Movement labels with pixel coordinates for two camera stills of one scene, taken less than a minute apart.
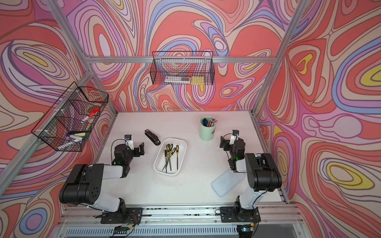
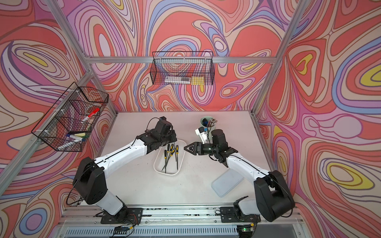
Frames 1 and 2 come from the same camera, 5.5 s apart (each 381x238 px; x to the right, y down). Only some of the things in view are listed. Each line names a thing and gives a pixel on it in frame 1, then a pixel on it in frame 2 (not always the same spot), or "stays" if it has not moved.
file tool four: (167, 146) stays
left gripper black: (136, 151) to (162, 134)
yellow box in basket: (199, 80) stays
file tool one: (177, 153) stays
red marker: (92, 113) stays
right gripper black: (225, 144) to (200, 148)
